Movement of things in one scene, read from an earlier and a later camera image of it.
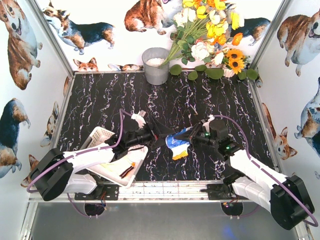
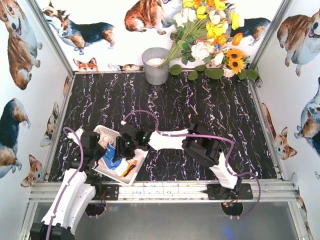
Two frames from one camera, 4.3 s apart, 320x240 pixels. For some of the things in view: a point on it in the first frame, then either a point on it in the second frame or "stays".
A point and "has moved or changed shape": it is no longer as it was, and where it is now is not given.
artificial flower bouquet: (205, 34) stays
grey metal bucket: (152, 58) stays
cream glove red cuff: (123, 169) has moved or changed shape
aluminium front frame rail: (157, 191) stays
